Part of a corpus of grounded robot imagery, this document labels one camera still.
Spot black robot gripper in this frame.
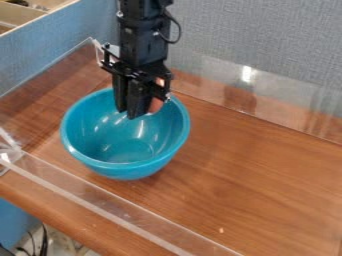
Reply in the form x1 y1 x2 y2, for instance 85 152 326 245
101 0 174 119

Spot white and brown toy mushroom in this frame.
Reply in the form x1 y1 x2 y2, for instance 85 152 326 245
148 78 166 114

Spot blue plastic bowl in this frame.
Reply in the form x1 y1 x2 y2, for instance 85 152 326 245
60 88 191 180

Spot wooden shelf unit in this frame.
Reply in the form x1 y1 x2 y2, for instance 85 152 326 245
0 0 80 37

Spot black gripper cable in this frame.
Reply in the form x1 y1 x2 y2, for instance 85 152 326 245
152 9 183 45

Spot clear acrylic barrier wall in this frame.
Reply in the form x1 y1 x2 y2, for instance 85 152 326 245
0 42 342 256

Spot black cables under table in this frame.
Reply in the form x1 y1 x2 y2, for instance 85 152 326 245
0 223 51 256

